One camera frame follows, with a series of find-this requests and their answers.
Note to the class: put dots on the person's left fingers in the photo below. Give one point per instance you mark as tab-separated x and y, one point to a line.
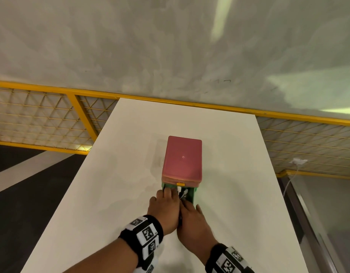
167	193

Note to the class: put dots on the person's left hand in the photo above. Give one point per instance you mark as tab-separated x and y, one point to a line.
163	210

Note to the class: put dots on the grey metal frame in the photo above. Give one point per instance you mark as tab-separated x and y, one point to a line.
303	218

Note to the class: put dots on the black wristband with marker tags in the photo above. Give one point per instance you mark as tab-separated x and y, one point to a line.
227	261
143	235

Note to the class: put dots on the green storage box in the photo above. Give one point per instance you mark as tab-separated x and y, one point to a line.
195	192

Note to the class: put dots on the person's right hand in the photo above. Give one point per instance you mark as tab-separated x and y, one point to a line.
193	227

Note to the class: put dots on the red box lid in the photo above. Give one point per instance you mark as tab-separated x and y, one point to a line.
182	159

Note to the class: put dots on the person's left forearm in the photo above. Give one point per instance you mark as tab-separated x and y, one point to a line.
109	258

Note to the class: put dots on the person's right fingers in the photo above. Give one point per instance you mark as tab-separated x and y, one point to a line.
189	206

